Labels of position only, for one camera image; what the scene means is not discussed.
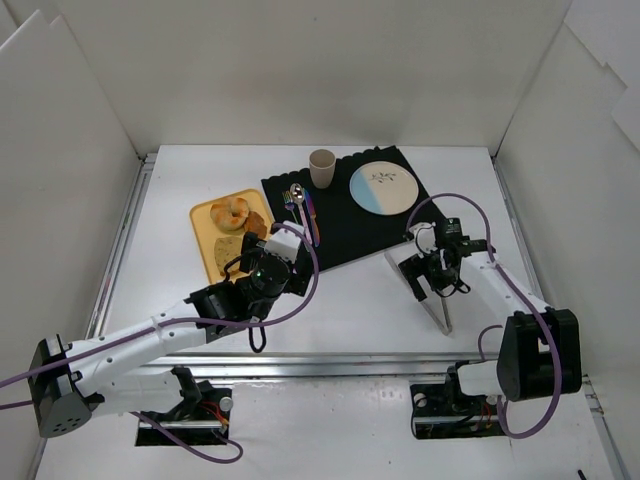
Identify black placemat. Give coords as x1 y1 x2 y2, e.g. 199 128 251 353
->
261 146 444 271

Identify white and blue plate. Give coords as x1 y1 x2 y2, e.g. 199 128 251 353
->
349 161 419 216

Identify seeded bread slice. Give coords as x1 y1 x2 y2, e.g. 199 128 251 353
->
213 236 243 276

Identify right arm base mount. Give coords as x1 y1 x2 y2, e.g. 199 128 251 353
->
410 367 505 440

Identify stainless steel tongs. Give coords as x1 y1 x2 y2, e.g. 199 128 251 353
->
384 245 453 336

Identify iridescent fork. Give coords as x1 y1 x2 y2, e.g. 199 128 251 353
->
283 191 312 242

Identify silver spoon pink handle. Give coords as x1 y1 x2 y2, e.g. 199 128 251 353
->
289 183 313 243

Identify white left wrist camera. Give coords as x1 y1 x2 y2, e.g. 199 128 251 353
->
264 221 305 263

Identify iridescent knife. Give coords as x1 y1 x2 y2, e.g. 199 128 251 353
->
303 189 320 247

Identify bagel with orange patches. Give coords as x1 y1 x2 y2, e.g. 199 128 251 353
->
210 197 250 232

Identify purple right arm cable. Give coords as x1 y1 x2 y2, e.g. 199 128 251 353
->
406 191 562 439

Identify beige cup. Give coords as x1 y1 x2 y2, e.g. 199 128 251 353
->
309 149 336 189

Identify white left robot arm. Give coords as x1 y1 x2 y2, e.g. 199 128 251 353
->
28 224 318 438

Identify yellow serving tray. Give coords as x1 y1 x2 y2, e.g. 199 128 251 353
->
189 189 274 284

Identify brown glazed pastry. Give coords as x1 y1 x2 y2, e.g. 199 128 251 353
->
244 210 268 239

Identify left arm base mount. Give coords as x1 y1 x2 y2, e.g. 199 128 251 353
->
141 366 233 447

